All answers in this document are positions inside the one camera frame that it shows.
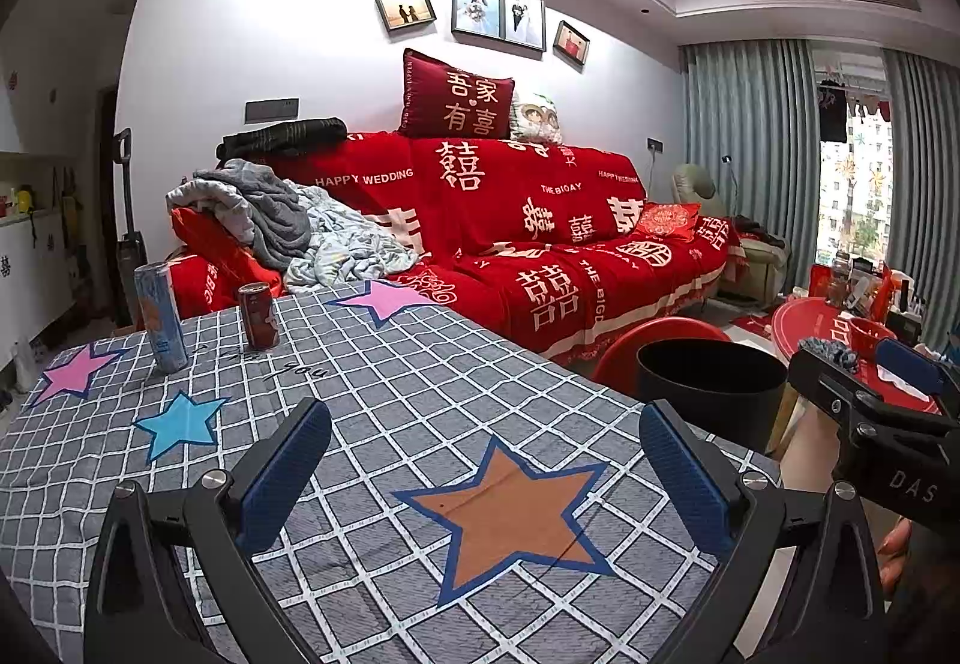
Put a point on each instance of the cartoon print cushion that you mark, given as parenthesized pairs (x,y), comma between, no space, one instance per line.
(537,118)

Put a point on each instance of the grey checked star tablecloth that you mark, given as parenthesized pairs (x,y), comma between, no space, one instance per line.
(390,424)

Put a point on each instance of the round red table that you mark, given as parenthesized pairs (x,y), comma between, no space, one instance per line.
(814,322)

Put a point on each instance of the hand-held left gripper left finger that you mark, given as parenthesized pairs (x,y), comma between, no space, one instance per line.
(281,476)

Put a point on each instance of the beige armchair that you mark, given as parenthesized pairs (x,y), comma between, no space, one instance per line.
(761,262)

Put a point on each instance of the tall blue can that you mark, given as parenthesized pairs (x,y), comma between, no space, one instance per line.
(161,319)

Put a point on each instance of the red floor mat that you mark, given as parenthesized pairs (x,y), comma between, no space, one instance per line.
(754,322)

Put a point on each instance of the sunset picture frame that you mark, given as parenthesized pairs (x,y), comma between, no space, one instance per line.
(406,8)

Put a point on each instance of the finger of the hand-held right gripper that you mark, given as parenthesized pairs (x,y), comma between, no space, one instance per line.
(911,367)
(832,382)

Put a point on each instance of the small red picture frame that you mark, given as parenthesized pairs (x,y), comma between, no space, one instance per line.
(571,42)

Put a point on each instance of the red bowl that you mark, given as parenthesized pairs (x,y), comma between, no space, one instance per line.
(870,337)

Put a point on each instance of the bride picture frame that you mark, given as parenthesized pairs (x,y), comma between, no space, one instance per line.
(478,5)

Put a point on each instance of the person's right hand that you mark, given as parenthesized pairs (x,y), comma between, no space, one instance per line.
(894,551)

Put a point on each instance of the blue grey knitted cloth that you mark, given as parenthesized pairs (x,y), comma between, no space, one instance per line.
(825,352)

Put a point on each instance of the dark folded cloth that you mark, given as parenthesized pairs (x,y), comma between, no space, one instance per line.
(281,137)

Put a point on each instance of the couple picture frame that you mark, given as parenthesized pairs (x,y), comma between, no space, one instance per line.
(524,17)

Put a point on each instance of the red plastic chair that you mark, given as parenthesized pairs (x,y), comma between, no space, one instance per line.
(622,352)

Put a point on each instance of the floor lamp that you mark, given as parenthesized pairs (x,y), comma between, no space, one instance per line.
(729,176)

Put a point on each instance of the large red cushion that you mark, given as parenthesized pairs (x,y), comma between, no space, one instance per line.
(459,97)

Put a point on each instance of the red gift boxes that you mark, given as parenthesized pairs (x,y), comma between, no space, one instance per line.
(862,289)

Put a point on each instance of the red can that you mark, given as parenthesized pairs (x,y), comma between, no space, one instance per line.
(259,317)

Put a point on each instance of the black trash bin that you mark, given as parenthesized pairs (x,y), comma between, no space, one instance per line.
(712,394)

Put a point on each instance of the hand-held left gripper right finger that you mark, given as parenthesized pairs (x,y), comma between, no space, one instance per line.
(686,476)

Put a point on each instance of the white cabinet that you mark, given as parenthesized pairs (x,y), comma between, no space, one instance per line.
(37,274)

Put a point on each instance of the small red cushion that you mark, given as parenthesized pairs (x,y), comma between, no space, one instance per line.
(669,223)

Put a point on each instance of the dark hanging garment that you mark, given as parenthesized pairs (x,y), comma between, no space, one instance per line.
(832,112)

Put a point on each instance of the wall switch panel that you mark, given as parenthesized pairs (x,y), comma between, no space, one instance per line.
(271,109)

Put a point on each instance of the light blue blanket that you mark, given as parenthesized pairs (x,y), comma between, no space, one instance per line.
(352,251)

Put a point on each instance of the upright vacuum cleaner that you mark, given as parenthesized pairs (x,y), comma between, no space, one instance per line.
(124,259)

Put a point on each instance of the white bottle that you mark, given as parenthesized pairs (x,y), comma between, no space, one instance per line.
(24,364)

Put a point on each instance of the grey blanket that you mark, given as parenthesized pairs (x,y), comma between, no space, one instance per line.
(262,210)

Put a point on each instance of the grey curtain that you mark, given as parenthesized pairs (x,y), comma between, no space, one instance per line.
(750,139)
(926,169)

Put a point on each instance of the red covered sofa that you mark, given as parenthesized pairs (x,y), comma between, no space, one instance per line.
(525,236)

